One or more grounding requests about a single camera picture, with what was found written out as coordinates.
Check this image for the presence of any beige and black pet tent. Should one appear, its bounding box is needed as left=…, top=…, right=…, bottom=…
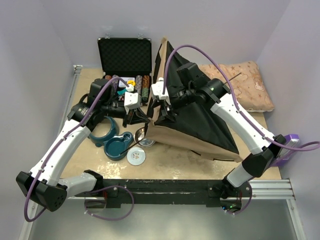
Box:
left=145, top=37, right=244, bottom=162

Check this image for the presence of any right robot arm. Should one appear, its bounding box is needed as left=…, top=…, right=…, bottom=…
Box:
left=150, top=62, right=286, bottom=199

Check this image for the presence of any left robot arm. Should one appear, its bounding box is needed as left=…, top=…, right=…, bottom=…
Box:
left=16, top=76, right=140, bottom=222

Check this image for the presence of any stainless steel pet bowl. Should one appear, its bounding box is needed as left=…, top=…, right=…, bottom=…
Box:
left=134, top=127, right=156, bottom=148

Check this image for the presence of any teal double pet bowl stand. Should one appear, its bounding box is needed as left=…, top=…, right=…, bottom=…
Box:
left=88, top=116, right=134, bottom=161

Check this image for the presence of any beige patterned pet cushion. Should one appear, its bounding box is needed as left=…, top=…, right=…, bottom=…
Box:
left=197, top=60, right=275, bottom=113

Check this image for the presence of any white playing card deck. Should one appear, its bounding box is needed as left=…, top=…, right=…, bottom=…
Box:
left=118, top=77, right=135, bottom=88

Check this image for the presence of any yellow round chip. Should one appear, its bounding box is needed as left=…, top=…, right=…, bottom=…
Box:
left=127, top=80, right=136, bottom=87

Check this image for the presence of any green chip stack right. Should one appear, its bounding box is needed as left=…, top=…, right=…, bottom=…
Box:
left=141, top=75, right=150, bottom=101

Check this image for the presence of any black poker chip case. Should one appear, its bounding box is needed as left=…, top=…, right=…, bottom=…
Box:
left=96, top=37, right=153, bottom=106

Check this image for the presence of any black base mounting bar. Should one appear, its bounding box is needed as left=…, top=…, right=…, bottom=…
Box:
left=73, top=177, right=254, bottom=209

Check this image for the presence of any purple box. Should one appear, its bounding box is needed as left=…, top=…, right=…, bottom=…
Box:
left=269, top=133, right=301, bottom=168

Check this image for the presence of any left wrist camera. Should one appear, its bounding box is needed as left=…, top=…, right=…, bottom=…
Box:
left=124, top=84, right=141, bottom=113

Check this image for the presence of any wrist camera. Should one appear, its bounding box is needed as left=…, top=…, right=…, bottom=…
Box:
left=124, top=84, right=141, bottom=113
left=150, top=77, right=171, bottom=106

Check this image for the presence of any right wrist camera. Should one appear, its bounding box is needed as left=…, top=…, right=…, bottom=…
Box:
left=150, top=77, right=171, bottom=106

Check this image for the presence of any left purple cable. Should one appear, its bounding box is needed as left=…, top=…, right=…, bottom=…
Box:
left=23, top=76, right=133, bottom=223

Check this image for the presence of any purple cable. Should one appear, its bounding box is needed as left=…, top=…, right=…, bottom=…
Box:
left=23, top=76, right=133, bottom=223
left=161, top=44, right=320, bottom=166

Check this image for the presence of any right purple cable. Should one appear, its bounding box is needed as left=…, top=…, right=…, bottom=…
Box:
left=161, top=44, right=320, bottom=166

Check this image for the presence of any aluminium frame rail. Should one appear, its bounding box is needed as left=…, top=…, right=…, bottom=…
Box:
left=29, top=177, right=297, bottom=201

